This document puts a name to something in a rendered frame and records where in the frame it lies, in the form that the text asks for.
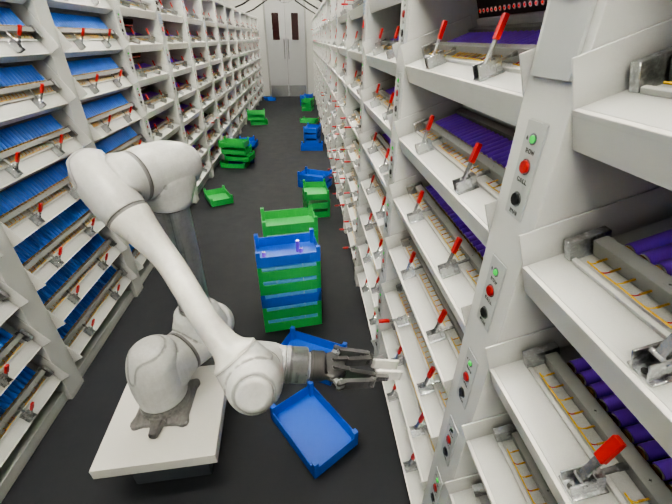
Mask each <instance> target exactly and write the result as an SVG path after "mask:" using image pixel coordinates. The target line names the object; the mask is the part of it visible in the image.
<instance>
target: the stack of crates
mask: <svg viewBox="0 0 672 504"><path fill-rule="evenodd" d="M260 212H261V221H262V230H263V237H270V236H279V235H289V234H298V233H308V232H309V228H313V229H314V236H315V238H316V241H317V244H318V217H317V216H315V214H314V211H313V209H312V203H308V207H305V208H294V209H283V210H272V211H264V208H260Z"/></svg>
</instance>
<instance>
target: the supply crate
mask: <svg viewBox="0 0 672 504"><path fill-rule="evenodd" d="M295 240H299V246H300V247H302V248H303V253H299V252H296V241H295ZM254 243H255V257H256V264H257V269H258V268H267V267H275V266H283V265H291V264H299V263H308V262H316V261H321V254H320V245H318V244H317V241H316V238H315V236H314V229H313V228H309V232H308V233H298V234H289V235H279V236H270V237H260V238H258V234H254ZM262 251H265V252H266V257H262Z"/></svg>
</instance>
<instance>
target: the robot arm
mask: <svg viewBox="0 0 672 504"><path fill-rule="evenodd" d="M66 166H67V170H68V177H69V179H70V182H71V184H72V186H73V187H74V189H75V191H76V193H77V194H78V196H79V197H80V198H81V200H82V201H83V202H84V204H85V205H86V206H87V207H88V208H89V209H90V211H91V212H92V213H93V214H94V215H95V216H96V217H97V218H98V219H100V220H101V221H102V222H103V223H104V224H105V225H107V226H108V227H109V228H110V229H111V230H112V231H113V232H115V233H116V234H117V235H119V236H120V237H121V238H123V239H124V240H125V241H127V242H128V243H129V244H130V245H132V246H133V247H134V248H135V249H137V250H138V251H139V252H140V253H141V254H143V255H144V256H145V257H146V258H147V259H148V260H149V261H150V262H151V263H152V264H153V265H154V267H155V268H156V269H157V270H158V272H159V273H160V275H161V276H162V278H163V279H164V281H165V282H166V284H167V286H168V287H169V289H170V290H171V292H172V294H173V295H174V297H175V299H176V300H177V303H178V307H177V308H176V310H175V311H174V314H173V325H172V331H171V332H170V333H169V334H168V335H162V334H155V335H150V336H147V337H144V338H142V339H141V340H139V341H138V342H136V343H135V344H134V345H133V346H132V347H131V348H130V350H129V352H128V354H127V357H126V363H125V373H126V379H127V382H128V386H129V388H130V391H131V393H132V395H133V397H134V399H135V401H136V402H137V404H138V405H139V409H138V412H137V414H136V416H135V418H134V419H133V420H132V422H131V423H130V428H131V430H132V431H136V430H139V429H143V428H150V429H149V433H148V437H149V438H150V439H156V438H157V437H158V436H159V434H160V432H161V430H162V429H163V427H168V426H178V427H185V426H187V425H188V424H189V414H190V411H191V408H192V404H193V401H194V398H195V394H196V391H197V389H198V387H199V386H200V384H201V383H200V380H199V379H198V378H195V379H191V377H192V375H193V374H194V372H195V371H196V369H197V368H198V367H199V366H200V365H202V364H203V363H204V362H206V361H207V360H208V359H209V358H210V357H211V356H213V358H214V361H215V370H214V375H215V376H216V378H217V379H218V381H219V383H220V385H221V387H222V389H223V391H224V394H225V395H226V397H227V399H228V401H229V403H230V404H231V406H232V407H233V408H234V409H235V410H236V411H238V412H239V413H242V414H244V415H251V416H253V415H259V414H261V413H264V412H266V411H267V410H268V408H270V407H271V406H272V405H273V404H274V403H275V402H276V401H277V400H278V398H279V397H280V394H281V392H282V389H283V384H284V383H286V384H289V383H292V384H305V383H306V382H307V379H308V380H310V381H315V382H322V381H324V380H328V381H330V382H333V383H334V384H335V386H336V391H338V392H339V391H342V390H344V389H360V388H373V387H374V384H375V381H388V380H400V379H401V376H402V373H403V371H402V370H383V369H397V368H398V365H399V362H400V361H399V360H393V359H385V358H382V357H374V354H372V353H371V355H370V351H368V350H362V349H354V348H347V347H341V346H339V345H336V344H335V345H334V346H333V350H332V351H331V352H328V353H325V351H323V350H312V351H310V352H309V348H308V347H304V346H292V345H289V346H287V345H282V344H279V343H276V342H270V341H258V340H256V339H255V338H254V337H252V338H245V337H241V336H239V335H238V334H236V333H235V332H234V331H233V328H234V324H235V321H234V316H233V314H232V312H231V311H230V309H229V308H228V307H227V306H225V305H224V304H222V303H219V302H217V301H216V300H214V299H212V298H210V297H209V294H208V290H207V285H206V280H205V276H204V271H203V266H202V262H201V257H200V253H199V248H198V243H197V239H196V234H195V229H194V225H193V220H192V215H191V211H190V205H191V203H192V201H193V197H194V191H195V186H196V182H197V181H198V180H199V178H200V176H201V174H202V171H203V165H202V160H201V157H200V155H199V153H198V152H197V151H196V150H195V149H194V148H193V147H192V146H190V145H188V144H185V143H182V142H177V141H170V140H160V141H154V142H149V143H144V144H140V145H137V146H133V147H131V148H129V149H127V150H124V151H120V152H115V153H109V154H105V153H104V152H103V151H102V150H100V149H95V148H82V149H79V150H76V151H75V152H73V153H72V154H71V155H70V156H69V157H68V158H67V160H66ZM364 354H365V355H364ZM371 364H372V365H371ZM368 365H371V368H380V369H376V370H375V372H373V371H367V370H361V369H355V368H350V367H352V366H368ZM190 379H191V380H190Z"/></svg>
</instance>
